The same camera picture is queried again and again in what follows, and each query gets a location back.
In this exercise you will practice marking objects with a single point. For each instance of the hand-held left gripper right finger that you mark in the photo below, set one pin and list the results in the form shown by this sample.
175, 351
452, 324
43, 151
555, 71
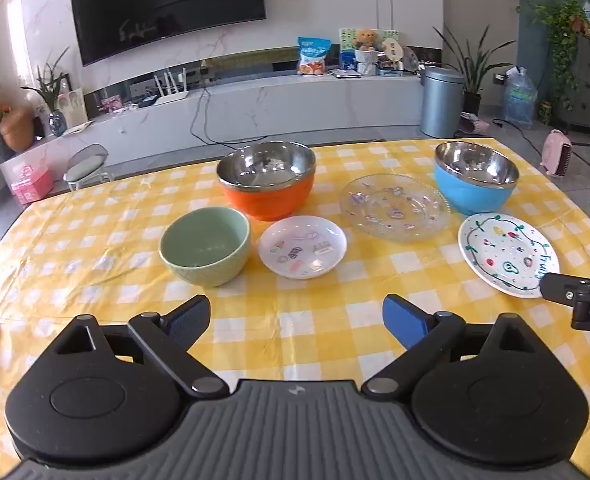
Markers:
405, 320

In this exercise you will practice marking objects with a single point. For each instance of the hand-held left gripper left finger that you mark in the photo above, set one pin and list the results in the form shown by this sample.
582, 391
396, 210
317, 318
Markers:
190, 322

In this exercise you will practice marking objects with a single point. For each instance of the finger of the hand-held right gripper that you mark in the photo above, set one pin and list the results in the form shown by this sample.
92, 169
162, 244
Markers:
557, 287

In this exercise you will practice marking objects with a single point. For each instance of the green ceramic bowl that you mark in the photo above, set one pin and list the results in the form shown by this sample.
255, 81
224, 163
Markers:
210, 265

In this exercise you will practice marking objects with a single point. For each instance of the white hand-painted plate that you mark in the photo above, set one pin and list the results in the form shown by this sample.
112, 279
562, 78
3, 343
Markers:
500, 255

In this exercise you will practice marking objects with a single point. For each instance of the clear glass patterned plate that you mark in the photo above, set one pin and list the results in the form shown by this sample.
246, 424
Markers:
395, 210

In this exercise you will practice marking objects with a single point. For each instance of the small white sticker plate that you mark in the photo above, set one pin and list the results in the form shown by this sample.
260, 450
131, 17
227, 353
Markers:
300, 250

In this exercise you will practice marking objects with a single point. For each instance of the blue steel-lined bowl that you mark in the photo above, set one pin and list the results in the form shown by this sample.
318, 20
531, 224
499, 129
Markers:
470, 195

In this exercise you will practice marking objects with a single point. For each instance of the orange steel-lined bowl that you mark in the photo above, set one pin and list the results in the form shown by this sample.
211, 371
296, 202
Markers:
265, 200

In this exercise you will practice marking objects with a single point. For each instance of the yellow checkered tablecloth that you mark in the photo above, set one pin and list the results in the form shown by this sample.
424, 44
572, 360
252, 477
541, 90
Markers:
325, 280

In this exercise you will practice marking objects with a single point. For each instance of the pink space heater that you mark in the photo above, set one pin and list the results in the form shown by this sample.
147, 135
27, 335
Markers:
555, 152

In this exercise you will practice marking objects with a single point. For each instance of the small yellow tin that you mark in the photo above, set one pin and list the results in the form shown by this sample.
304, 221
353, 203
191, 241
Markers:
546, 112

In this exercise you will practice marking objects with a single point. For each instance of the pink patterned bag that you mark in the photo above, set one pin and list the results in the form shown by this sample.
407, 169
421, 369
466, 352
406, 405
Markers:
472, 124

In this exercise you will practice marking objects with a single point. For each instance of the clear blue water jug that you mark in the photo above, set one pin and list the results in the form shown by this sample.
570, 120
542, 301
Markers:
520, 100

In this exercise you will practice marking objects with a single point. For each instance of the pink storage box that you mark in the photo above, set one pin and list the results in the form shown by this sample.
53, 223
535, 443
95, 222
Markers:
32, 185

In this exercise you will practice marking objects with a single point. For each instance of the grey metal trash can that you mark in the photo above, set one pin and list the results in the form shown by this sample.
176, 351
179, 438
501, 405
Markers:
441, 105

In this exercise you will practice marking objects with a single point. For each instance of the white antenna router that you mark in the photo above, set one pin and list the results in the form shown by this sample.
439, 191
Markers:
171, 95

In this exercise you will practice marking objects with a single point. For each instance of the long-leaf potted plant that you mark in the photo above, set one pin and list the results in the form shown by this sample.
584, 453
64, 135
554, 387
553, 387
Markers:
472, 75

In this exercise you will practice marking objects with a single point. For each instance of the small pink box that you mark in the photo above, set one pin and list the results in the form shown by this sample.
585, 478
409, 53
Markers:
111, 105

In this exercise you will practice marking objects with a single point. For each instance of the white marble television console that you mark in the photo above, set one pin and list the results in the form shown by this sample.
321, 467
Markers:
285, 105

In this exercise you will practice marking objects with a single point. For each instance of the plant in blue vase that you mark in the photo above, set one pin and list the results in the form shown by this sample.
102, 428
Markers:
57, 122

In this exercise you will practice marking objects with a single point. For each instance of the white sketch picture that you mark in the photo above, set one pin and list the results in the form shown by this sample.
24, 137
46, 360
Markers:
72, 107

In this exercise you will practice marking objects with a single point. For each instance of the green trailing vine plant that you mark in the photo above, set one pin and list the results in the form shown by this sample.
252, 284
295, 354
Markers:
562, 35

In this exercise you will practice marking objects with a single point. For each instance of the brown round clay pot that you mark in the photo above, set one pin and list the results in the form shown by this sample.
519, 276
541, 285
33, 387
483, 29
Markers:
17, 130

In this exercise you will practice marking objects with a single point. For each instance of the grey paper bouquet wrap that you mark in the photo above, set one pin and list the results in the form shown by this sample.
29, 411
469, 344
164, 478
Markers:
367, 64

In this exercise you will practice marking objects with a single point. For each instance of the beige round hand fan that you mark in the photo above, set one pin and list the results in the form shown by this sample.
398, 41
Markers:
391, 49

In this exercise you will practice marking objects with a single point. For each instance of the blue snack bag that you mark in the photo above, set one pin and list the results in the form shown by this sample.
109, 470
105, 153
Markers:
314, 57

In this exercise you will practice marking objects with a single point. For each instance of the brown teddy bear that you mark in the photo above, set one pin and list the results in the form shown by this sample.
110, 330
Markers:
366, 39

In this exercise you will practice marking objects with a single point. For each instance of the green illustrated board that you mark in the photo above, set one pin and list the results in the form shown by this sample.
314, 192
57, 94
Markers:
346, 37

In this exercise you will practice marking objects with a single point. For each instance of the wall power socket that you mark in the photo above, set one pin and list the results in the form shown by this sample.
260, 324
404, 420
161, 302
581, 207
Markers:
499, 79

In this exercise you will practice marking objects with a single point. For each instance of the black wall television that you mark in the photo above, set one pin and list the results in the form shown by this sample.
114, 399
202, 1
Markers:
165, 5

